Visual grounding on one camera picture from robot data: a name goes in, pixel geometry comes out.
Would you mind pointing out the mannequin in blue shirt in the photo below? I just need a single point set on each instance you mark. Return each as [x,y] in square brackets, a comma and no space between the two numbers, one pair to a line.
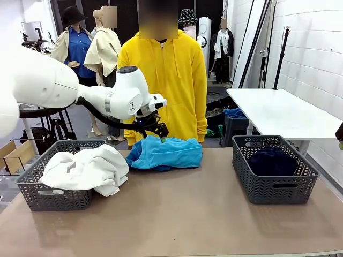
[76,48]

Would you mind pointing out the white tower fan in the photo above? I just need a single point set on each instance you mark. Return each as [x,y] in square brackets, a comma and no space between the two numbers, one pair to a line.
[205,29]

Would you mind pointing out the wooden frame with black bars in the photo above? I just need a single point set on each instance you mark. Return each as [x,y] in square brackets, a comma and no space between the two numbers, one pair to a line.
[21,154]

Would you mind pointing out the white desk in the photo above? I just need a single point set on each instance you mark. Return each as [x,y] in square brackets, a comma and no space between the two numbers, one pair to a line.
[28,134]

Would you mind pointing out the green cloth pile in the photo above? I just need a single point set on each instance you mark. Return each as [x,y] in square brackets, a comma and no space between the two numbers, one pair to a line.
[214,132]

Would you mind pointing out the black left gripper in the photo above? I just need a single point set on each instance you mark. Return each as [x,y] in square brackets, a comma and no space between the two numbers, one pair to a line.
[158,128]

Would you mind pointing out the black leaning pole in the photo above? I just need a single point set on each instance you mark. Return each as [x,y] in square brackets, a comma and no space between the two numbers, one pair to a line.
[254,45]

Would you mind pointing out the black light stand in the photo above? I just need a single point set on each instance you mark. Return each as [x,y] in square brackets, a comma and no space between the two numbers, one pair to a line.
[281,61]

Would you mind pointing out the mannequin in beige cape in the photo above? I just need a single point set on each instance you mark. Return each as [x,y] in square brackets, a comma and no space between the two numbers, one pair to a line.
[103,51]

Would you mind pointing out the white table top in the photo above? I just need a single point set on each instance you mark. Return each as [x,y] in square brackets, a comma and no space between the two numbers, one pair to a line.
[281,112]

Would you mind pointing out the person in yellow hoodie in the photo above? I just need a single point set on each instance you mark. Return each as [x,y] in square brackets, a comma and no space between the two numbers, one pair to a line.
[166,75]

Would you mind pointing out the patterned bucket hat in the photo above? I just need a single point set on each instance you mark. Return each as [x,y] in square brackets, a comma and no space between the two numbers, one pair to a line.
[187,16]

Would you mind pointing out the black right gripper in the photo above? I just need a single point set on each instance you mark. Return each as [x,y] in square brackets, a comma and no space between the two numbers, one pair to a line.
[339,135]

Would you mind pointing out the person's left forearm yellow sleeve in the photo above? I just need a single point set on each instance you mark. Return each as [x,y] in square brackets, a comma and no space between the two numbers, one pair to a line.
[201,115]

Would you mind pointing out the dark plastic crate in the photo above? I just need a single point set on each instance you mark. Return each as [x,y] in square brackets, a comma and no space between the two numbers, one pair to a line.
[233,131]

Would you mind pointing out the white garment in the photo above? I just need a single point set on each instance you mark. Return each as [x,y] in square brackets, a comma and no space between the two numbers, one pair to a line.
[88,166]

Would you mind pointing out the grey plastic lattice basket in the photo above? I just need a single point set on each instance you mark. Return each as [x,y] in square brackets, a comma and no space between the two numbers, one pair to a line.
[53,200]
[276,192]

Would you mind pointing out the black brimmed hat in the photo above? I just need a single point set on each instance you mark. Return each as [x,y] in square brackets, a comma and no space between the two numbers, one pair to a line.
[72,16]

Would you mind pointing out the bright blue garment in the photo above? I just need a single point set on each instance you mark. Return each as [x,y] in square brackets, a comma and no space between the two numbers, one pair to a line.
[166,155]

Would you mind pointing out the mannequin in pink top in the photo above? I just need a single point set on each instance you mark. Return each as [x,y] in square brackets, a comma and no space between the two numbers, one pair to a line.
[190,30]

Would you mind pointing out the navy blue garment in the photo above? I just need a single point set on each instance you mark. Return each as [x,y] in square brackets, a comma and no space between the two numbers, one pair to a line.
[270,163]

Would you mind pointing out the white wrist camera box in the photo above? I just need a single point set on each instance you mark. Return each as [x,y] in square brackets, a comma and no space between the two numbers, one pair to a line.
[158,102]

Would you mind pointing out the white table leg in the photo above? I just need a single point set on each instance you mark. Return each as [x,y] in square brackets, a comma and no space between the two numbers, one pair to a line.
[304,148]

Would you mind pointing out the blue cloth pile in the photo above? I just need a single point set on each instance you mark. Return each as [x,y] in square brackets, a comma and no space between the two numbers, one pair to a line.
[234,113]

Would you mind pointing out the black bag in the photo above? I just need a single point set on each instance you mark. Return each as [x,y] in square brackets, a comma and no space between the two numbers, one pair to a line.
[40,139]

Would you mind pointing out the black camera rig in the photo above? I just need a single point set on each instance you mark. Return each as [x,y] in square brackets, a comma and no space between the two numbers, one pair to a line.
[33,44]

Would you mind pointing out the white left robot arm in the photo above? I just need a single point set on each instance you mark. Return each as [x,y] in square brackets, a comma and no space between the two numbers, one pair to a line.
[40,85]

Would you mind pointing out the person's right forearm yellow sleeve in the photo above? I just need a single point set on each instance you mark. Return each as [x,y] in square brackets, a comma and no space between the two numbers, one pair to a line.
[132,137]

